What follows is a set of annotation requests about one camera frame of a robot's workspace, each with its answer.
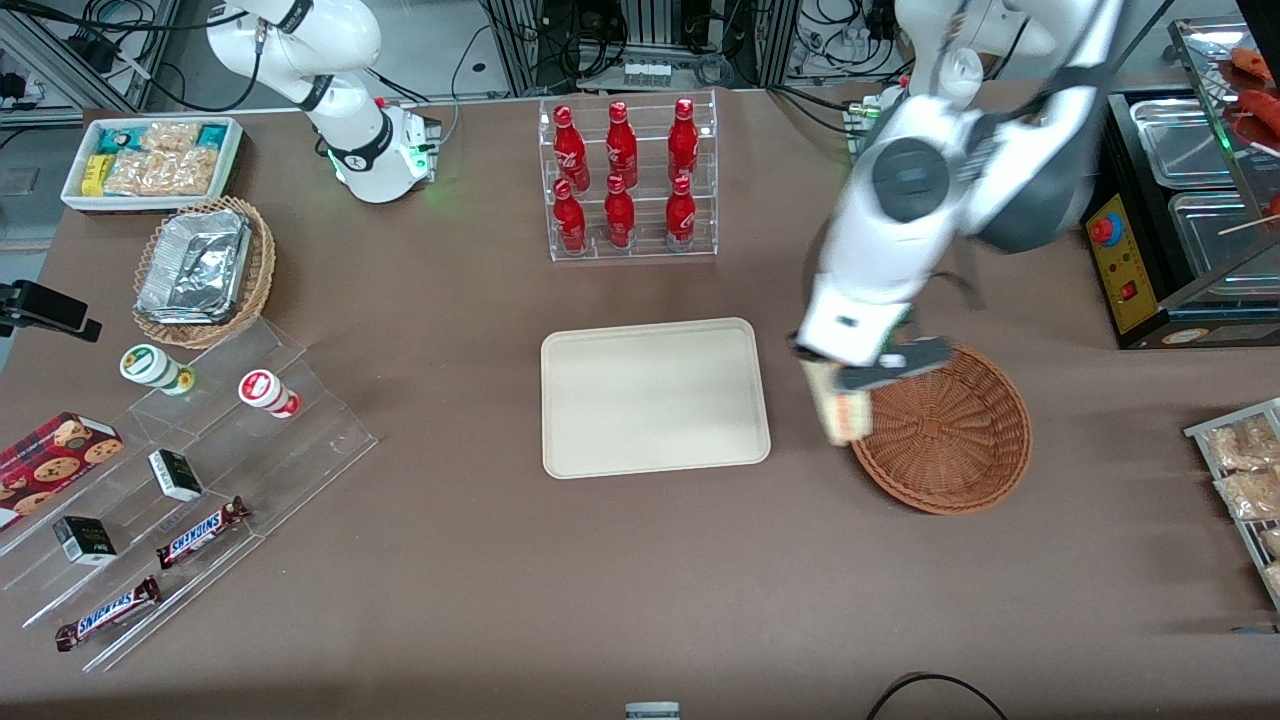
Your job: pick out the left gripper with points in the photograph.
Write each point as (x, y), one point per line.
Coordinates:
(802, 352)

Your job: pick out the triangular sandwich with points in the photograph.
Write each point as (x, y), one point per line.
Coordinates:
(845, 412)

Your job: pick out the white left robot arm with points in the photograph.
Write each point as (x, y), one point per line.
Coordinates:
(900, 200)

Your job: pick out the cream plastic tray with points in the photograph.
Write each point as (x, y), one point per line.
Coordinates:
(655, 397)

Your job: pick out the brown round wicker basket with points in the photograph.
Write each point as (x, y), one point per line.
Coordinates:
(950, 440)

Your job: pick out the light oval wicker basket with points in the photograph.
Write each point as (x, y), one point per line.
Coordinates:
(262, 270)

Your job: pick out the clear acrylic bottle rack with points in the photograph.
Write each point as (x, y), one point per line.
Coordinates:
(700, 215)

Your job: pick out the red cola bottle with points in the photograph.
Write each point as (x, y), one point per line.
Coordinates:
(621, 145)
(680, 215)
(619, 215)
(569, 220)
(683, 140)
(569, 150)

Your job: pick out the white power strip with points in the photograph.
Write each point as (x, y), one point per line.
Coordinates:
(648, 72)

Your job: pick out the black food warmer machine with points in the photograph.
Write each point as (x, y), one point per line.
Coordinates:
(1130, 280)

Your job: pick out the small grey box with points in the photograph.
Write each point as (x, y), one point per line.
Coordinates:
(652, 711)

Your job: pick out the stainless steel pan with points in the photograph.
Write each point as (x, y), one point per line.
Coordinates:
(1180, 140)
(1215, 235)

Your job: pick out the clear fried snack bag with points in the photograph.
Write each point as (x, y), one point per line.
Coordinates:
(1245, 445)
(1252, 494)

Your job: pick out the clear acrylic stepped display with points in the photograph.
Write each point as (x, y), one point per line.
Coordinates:
(300, 440)

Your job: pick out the red lid yogurt cup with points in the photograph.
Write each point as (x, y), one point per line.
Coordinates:
(266, 391)

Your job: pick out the aluminium foil container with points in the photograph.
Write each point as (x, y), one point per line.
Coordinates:
(195, 268)

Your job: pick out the snickers chocolate bar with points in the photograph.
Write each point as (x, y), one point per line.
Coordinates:
(200, 532)
(107, 612)

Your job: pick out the small black carton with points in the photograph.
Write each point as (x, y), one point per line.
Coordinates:
(84, 540)
(176, 474)

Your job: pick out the green lid yogurt cup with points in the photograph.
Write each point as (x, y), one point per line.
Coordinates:
(152, 366)

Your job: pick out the clear rice cracker bag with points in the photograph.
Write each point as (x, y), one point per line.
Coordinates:
(172, 135)
(165, 173)

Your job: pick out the teal snack packet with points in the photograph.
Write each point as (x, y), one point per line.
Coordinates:
(116, 139)

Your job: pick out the yellow snack packet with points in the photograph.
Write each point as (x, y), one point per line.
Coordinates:
(95, 175)

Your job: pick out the white rectangular snack bin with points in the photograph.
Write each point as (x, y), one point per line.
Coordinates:
(75, 200)

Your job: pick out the black clamp device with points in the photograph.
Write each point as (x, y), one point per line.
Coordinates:
(45, 308)

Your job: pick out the red chocolate cookie box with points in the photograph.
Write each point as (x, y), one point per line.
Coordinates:
(50, 465)

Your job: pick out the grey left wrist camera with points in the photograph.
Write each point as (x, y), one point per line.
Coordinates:
(895, 365)

